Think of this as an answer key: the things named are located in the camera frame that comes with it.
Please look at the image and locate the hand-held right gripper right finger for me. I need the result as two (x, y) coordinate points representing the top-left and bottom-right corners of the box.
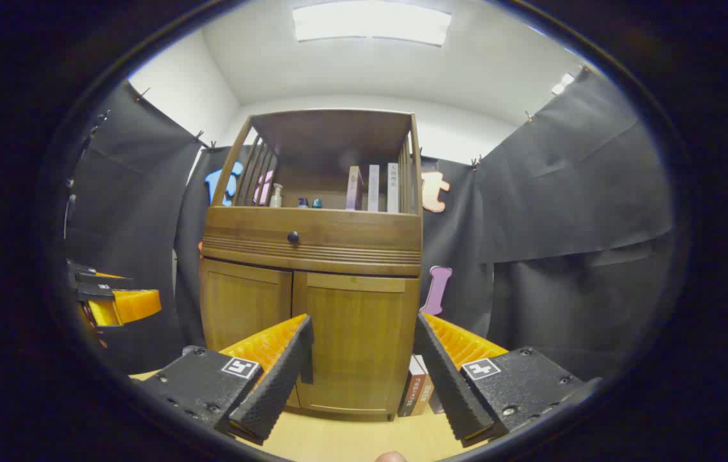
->
(413, 312), (602, 449)

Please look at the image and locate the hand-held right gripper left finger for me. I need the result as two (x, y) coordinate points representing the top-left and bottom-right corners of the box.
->
(138, 314), (314, 446)

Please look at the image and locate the wooden cabinet door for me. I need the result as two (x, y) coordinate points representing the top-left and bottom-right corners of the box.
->
(292, 271), (420, 416)
(200, 259), (294, 354)

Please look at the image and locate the wooden double-door shoe cabinet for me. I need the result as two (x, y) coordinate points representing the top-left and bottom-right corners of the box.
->
(199, 109), (423, 422)

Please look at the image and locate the wooden cabinet drawer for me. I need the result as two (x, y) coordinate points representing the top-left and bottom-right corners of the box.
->
(202, 206), (423, 266)

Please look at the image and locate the dark hardcover book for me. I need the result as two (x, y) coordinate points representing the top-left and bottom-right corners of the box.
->
(398, 355), (434, 418)

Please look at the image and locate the black backdrop cloth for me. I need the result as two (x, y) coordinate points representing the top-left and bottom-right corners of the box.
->
(65, 67), (675, 382)

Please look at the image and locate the rectangular ceiling light panel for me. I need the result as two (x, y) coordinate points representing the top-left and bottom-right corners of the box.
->
(292, 3), (453, 47)

